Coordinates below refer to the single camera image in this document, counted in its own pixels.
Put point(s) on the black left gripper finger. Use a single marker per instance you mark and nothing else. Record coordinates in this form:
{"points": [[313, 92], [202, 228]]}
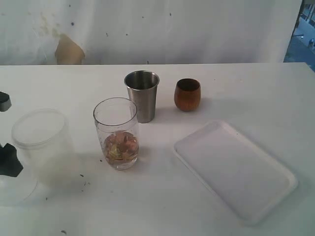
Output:
{"points": [[9, 163]]}

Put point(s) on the clear plastic shaker lid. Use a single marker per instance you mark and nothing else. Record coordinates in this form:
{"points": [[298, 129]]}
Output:
{"points": [[14, 190]]}

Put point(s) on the clear plastic shaker cup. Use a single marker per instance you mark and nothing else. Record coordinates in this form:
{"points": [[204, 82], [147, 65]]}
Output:
{"points": [[117, 128]]}

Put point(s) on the stainless steel tumbler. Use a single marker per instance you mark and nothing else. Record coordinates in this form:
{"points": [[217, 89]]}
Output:
{"points": [[142, 86]]}

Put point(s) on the small brown wooden cup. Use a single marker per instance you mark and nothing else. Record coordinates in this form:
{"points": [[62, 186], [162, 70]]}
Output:
{"points": [[187, 95]]}

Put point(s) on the translucent white plastic container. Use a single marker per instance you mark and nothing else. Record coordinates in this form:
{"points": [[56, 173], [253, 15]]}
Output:
{"points": [[42, 138]]}

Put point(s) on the white rectangular plastic tray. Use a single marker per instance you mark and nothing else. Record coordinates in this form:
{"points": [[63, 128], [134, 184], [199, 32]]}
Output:
{"points": [[244, 177]]}

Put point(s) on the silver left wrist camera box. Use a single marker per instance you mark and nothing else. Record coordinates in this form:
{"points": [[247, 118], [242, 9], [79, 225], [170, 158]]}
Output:
{"points": [[5, 102]]}

